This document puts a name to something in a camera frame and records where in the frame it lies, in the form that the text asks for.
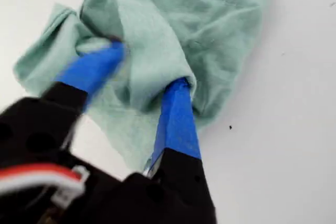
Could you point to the mint green t-shirt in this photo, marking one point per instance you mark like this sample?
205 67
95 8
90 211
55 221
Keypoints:
210 37

